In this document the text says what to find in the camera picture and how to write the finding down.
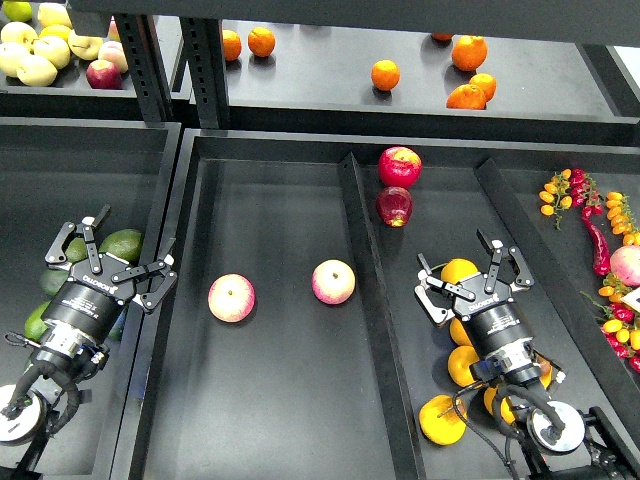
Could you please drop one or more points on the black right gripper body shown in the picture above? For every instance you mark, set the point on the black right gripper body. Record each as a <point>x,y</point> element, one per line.
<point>491,320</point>

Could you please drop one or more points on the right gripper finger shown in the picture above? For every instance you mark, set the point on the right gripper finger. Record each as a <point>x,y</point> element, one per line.
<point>498,252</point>
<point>427,281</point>

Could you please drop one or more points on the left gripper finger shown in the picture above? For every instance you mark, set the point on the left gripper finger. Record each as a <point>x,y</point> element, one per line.
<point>162,267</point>
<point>56,257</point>

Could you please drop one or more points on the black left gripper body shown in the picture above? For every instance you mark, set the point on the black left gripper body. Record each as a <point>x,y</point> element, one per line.
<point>91,302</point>

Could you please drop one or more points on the yellow pear with stem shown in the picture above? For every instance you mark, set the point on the yellow pear with stem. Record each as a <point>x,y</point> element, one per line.
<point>439,421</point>

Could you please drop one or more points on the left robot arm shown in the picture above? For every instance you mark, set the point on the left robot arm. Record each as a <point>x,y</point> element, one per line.
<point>47,395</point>

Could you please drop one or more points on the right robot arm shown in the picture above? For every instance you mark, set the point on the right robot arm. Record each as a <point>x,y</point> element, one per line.
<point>557,440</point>

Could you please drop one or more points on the green avocado upper left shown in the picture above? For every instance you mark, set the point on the green avocado upper left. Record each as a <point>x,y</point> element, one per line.
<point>76,251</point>

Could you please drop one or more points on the green avocado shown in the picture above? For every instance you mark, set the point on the green avocado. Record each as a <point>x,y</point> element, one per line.
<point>125,244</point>
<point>35,327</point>
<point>76,251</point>
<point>117,330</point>

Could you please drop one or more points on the green avocado lower right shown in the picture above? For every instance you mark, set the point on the green avocado lower right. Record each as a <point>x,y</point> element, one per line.
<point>117,330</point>

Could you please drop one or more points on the green avocado upper right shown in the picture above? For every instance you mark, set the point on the green avocado upper right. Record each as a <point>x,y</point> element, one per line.
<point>125,244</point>

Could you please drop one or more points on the round yellow pear top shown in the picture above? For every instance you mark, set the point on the round yellow pear top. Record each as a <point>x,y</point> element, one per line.
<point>455,270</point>

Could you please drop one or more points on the green avocado far left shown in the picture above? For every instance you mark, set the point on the green avocado far left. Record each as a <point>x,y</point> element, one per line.
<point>35,327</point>

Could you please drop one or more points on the yellow pear brown tip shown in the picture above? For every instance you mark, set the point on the yellow pear brown tip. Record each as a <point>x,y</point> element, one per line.
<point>546,372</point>

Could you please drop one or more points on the yellow pear bottom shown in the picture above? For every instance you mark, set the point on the yellow pear bottom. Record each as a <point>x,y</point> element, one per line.
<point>505,409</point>

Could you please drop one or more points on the black tray divider right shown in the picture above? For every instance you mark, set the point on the black tray divider right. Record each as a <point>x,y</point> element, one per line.
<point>558,305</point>

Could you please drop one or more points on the black tray divider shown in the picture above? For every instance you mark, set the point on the black tray divider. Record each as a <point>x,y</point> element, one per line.
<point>390,375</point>
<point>558,305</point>

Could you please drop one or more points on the pink apple left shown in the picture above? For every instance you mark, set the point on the pink apple left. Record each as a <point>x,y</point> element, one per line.
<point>231,298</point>

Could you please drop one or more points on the pink apple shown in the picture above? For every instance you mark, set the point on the pink apple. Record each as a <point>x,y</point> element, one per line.
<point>333,282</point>
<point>231,298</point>

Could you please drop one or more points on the red chili pepper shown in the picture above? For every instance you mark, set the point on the red chili pepper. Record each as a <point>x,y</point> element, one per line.
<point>601,255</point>

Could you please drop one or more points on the black left tray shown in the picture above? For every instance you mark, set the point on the black left tray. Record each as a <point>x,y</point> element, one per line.
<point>53,171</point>

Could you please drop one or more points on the black tray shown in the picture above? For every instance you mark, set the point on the black tray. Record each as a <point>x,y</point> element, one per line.
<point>290,392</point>
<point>53,171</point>

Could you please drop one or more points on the black tray divider left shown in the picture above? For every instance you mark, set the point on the black tray divider left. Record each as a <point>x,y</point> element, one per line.
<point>390,375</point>

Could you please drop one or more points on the orange cherry tomato bunch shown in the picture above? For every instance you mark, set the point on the orange cherry tomato bunch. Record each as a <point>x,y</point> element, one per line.
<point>555,197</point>

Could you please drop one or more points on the pink peach right edge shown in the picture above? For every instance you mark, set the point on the pink peach right edge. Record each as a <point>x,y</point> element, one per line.
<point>624,264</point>

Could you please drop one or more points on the red cherry tomato bunch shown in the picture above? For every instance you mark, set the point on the red cherry tomato bunch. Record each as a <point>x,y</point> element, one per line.
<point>585,194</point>

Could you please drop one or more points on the mixed tomato bunch lower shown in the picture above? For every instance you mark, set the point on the mixed tomato bunch lower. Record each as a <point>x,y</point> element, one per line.
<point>618,322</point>

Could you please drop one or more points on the pink apple right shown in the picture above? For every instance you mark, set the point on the pink apple right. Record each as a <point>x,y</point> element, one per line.
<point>333,282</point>

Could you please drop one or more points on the orange tomato bunch right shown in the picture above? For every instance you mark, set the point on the orange tomato bunch right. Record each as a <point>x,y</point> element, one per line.
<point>621,219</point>

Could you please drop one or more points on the dark red apple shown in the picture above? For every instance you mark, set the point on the dark red apple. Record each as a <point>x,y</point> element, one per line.
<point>394,206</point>

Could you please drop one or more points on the black centre tray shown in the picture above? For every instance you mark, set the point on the black centre tray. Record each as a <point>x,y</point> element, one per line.
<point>290,392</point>

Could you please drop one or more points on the bright red apple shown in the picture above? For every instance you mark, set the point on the bright red apple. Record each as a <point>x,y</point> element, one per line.
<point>399,166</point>

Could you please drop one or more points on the pale yellow apple front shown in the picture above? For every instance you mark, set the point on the pale yellow apple front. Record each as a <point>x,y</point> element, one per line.
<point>35,70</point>

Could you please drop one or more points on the red apple on shelf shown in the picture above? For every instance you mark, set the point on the red apple on shelf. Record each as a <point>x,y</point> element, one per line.
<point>103,74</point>

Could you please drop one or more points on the front orange on shelf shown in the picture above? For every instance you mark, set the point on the front orange on shelf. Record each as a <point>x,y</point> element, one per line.
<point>467,96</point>

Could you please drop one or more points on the small orange on shelf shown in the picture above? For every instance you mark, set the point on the small orange on shelf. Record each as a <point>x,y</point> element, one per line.
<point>486,82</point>

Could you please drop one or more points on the pale yellow apple centre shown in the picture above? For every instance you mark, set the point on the pale yellow apple centre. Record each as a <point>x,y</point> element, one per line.
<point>54,49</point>

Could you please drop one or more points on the pale yellow apple left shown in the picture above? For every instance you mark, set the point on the pale yellow apple left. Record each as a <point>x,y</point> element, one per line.
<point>11,53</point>

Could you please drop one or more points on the pale apple with stem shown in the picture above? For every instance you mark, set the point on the pale apple with stem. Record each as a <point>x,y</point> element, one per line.
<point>84,47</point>

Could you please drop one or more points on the pink peach on shelf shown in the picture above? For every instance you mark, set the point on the pink peach on shelf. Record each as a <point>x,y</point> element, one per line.
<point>113,52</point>

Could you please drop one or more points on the black shelf post left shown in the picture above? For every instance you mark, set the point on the black shelf post left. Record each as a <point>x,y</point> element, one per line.
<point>140,43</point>

